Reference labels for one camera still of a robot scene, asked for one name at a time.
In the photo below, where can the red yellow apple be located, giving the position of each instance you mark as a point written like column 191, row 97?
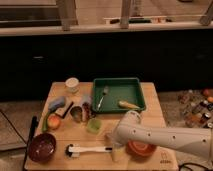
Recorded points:
column 53, row 122

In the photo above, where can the lying spice jar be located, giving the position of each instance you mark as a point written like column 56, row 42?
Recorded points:
column 87, row 112

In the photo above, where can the metal cup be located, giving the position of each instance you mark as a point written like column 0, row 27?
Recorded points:
column 76, row 113

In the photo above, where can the white dish brush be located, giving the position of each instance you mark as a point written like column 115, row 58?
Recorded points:
column 75, row 150

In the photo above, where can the spice bottles on floor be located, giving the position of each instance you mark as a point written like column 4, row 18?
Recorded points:
column 197, row 110

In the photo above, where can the black handled tool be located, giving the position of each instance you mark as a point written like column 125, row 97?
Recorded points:
column 66, row 110

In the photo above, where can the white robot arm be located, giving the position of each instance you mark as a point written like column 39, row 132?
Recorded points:
column 196, row 141

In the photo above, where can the orange bowl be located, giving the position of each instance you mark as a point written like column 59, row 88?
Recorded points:
column 141, row 149

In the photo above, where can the dark red bowl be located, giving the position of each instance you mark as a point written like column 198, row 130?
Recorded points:
column 42, row 148

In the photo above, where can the black bar at table edge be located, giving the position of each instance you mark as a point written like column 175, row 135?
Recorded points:
column 34, row 124

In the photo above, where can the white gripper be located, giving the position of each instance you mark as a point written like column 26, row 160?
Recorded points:
column 118, row 153

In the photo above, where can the metal fork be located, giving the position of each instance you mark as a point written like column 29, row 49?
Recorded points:
column 104, row 93

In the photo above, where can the green plastic tray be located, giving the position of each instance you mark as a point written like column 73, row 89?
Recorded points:
column 120, row 89

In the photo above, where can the white cup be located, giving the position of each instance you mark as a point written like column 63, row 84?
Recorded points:
column 72, row 84

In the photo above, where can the small green cup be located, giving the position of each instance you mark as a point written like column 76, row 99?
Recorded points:
column 94, row 125

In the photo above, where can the green vegetable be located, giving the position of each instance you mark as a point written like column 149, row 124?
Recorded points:
column 45, row 125

